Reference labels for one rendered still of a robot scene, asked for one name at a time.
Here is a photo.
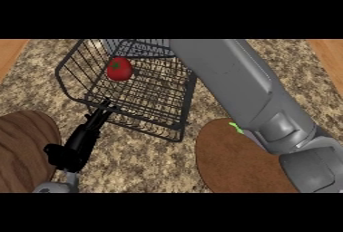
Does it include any black wire tiered basket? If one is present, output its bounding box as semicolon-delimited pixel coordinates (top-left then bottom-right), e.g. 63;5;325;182
53;38;198;143

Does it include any red tomato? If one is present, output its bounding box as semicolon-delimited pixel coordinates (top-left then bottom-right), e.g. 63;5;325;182
106;56;134;82

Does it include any small green vegetable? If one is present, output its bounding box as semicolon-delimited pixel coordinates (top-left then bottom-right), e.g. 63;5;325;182
228;121;247;135

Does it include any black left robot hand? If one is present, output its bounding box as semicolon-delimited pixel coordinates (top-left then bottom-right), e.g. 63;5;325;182
43;100;118;174

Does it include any brown round placemat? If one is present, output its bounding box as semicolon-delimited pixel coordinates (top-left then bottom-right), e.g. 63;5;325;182
194;118;300;194

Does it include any dark wooden cutting board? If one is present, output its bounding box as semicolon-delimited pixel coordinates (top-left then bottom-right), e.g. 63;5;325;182
0;110;63;194

